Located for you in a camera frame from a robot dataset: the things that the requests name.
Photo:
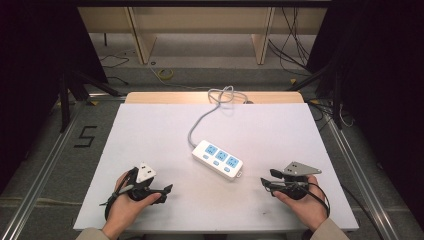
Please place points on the dark curtain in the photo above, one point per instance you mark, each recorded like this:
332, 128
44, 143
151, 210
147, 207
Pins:
26, 83
383, 83

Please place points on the black metal stand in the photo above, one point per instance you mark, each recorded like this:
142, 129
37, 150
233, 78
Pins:
337, 106
64, 106

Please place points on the person's right hand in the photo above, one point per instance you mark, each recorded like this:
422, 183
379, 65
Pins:
308, 206

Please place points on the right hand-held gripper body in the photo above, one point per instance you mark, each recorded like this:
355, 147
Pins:
298, 169

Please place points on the aluminium floor rail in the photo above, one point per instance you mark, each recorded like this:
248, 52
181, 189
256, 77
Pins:
36, 181
358, 176

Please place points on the beige wooden desk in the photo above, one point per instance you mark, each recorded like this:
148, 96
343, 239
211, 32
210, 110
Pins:
200, 20

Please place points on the white table board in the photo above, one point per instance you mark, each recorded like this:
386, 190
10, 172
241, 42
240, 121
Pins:
266, 133

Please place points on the person's left hand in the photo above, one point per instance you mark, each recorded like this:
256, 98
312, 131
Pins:
126, 210

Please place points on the white power strip blue sockets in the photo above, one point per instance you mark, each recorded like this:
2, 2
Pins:
217, 160

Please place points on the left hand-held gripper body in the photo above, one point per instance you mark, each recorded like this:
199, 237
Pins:
145, 173

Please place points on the wooden table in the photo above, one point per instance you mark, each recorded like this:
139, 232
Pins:
166, 97

